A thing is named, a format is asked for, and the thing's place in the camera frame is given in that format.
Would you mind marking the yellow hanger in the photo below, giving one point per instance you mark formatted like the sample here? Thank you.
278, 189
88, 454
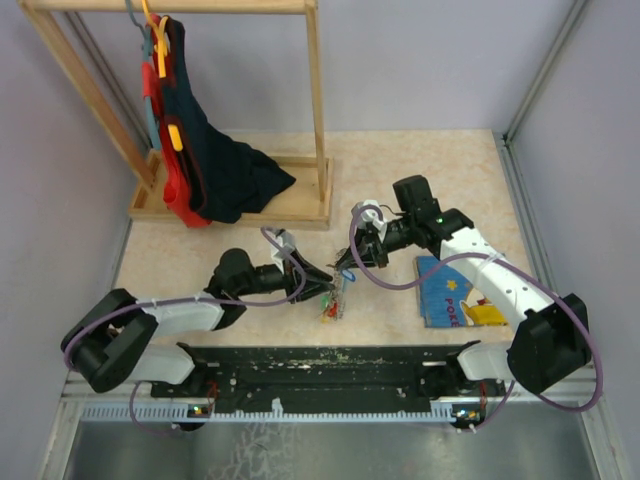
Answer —
160, 52

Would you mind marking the aluminium corner rail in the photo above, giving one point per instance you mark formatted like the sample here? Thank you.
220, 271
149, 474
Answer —
563, 37

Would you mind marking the wooden clothes rack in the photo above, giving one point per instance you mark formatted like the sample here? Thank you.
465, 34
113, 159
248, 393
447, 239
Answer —
305, 205

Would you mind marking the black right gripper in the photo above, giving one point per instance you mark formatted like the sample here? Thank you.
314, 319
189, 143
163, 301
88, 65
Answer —
350, 259

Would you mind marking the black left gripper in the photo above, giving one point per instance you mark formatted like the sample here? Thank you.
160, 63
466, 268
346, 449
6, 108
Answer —
298, 282

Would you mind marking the red garment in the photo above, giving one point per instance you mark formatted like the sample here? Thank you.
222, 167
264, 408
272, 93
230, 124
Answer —
176, 192

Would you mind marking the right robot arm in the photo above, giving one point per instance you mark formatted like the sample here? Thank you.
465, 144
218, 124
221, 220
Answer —
550, 331

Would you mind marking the blue yellow booklet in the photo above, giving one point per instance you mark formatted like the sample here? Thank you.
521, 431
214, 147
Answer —
448, 300

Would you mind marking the dark navy garment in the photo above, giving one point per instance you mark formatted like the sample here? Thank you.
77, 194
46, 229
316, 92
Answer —
228, 178

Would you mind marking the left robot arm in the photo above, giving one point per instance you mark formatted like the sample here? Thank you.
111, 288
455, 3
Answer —
113, 342

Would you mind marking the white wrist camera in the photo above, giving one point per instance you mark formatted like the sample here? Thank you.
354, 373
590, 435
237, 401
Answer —
284, 245
368, 212

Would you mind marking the teal hanger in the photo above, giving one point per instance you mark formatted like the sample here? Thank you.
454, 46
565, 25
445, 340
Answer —
146, 70

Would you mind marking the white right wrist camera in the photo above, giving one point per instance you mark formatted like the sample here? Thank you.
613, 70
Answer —
368, 212

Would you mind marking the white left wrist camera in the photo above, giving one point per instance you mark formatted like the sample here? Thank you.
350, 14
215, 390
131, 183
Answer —
284, 245

